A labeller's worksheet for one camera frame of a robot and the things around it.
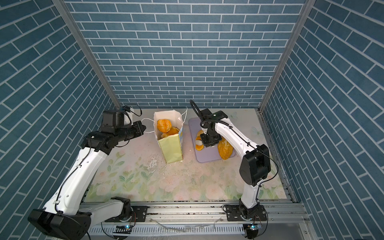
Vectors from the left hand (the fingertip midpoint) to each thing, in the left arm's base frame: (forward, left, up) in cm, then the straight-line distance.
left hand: (147, 126), depth 73 cm
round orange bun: (+2, -27, -25) cm, 37 cm away
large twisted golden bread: (+9, -10, -16) cm, 21 cm away
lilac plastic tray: (0, -32, -29) cm, 43 cm away
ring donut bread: (+12, -26, -27) cm, 39 cm away
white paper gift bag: (-4, -11, -13) cm, 17 cm away
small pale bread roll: (+9, -5, -11) cm, 15 cm away
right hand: (-1, -30, -14) cm, 34 cm away
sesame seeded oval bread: (0, -42, -22) cm, 48 cm away
